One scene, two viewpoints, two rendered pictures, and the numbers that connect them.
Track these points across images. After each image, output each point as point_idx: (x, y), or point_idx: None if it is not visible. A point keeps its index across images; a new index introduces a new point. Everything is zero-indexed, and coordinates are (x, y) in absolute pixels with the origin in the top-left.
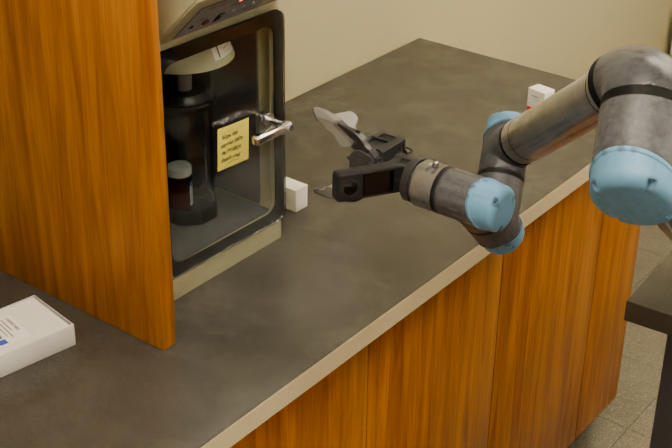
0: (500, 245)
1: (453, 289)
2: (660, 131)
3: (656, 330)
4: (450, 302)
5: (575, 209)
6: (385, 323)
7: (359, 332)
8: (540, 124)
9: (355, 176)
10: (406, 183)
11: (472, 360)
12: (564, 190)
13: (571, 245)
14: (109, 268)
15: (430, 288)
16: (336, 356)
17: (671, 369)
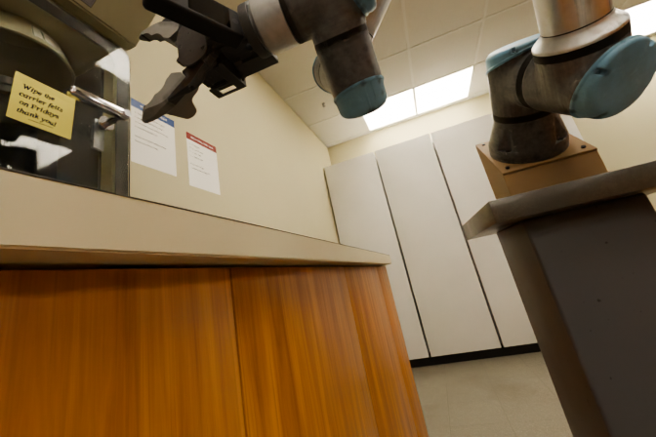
0: (371, 74)
1: (321, 293)
2: None
3: (533, 214)
4: (323, 307)
5: (374, 291)
6: (252, 242)
7: (205, 216)
8: None
9: None
10: (245, 3)
11: (358, 401)
12: (367, 256)
13: (381, 319)
14: None
15: (301, 246)
16: (145, 219)
17: (556, 275)
